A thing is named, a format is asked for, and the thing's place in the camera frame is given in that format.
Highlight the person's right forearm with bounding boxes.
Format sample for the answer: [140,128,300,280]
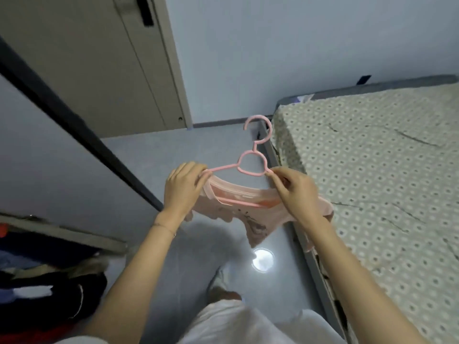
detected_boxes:
[298,218,437,344]

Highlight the beige door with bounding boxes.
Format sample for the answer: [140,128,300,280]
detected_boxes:
[0,0,194,139]

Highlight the black door handle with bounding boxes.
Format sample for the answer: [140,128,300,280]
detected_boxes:
[114,0,155,27]

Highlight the patterned beige bed sheet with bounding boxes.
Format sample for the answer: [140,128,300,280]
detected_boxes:
[271,83,459,344]

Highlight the person's white trousers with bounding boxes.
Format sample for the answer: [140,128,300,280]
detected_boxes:
[178,299,347,344]

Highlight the person's left hand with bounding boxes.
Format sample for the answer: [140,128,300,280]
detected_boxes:
[163,162,218,222]

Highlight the black clothes rail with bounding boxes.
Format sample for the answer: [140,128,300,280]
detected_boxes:
[0,35,166,213]

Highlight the person's left forearm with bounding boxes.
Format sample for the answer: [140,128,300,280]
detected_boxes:
[81,211,185,344]

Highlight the person's right hand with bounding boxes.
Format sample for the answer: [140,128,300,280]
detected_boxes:
[266,166,329,226]

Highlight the thin wrist bracelet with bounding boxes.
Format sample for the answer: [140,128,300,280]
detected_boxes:
[152,222,177,237]

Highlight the person's white shoe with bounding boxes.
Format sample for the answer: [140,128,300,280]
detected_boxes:
[207,266,243,302]

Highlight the pile of dark clothes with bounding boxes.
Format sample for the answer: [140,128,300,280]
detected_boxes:
[0,222,109,335]

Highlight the pink plastic clothes hanger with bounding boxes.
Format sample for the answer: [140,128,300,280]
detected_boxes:
[205,115,276,208]

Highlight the pink printed child's shirt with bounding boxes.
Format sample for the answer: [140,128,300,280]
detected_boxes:
[186,175,336,253]

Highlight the grey bed frame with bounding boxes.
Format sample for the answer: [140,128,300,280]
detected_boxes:
[258,74,459,344]

